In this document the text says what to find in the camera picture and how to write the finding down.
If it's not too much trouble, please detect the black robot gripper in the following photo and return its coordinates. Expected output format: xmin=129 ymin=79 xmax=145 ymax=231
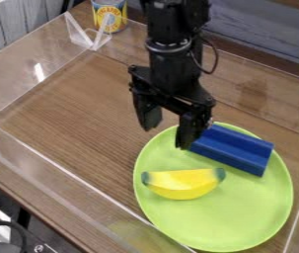
xmin=129 ymin=41 xmax=216 ymax=150

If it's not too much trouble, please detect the yellow toy banana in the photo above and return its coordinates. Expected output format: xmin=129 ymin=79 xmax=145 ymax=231
xmin=142 ymin=168 xmax=228 ymax=200

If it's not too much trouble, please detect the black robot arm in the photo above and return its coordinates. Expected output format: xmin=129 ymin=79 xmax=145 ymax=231
xmin=129 ymin=0 xmax=217 ymax=149

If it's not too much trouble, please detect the green round plate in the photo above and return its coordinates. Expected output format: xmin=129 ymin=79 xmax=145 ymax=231
xmin=134 ymin=126 xmax=295 ymax=253

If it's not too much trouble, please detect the blue foam block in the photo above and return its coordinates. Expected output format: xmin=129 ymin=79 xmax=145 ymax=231
xmin=190 ymin=124 xmax=274 ymax=177

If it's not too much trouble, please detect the yellow labelled tin can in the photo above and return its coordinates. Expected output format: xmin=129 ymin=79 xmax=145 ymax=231
xmin=91 ymin=0 xmax=129 ymax=34

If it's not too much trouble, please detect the black device with knob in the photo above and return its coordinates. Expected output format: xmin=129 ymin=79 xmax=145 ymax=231
xmin=10 ymin=228 xmax=70 ymax=253

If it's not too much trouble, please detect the clear acrylic enclosure wall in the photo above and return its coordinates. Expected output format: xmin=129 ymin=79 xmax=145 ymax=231
xmin=0 ymin=12 xmax=299 ymax=253

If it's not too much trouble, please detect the black cable loop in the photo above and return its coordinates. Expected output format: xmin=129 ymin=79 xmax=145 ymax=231
xmin=0 ymin=220 xmax=26 ymax=253

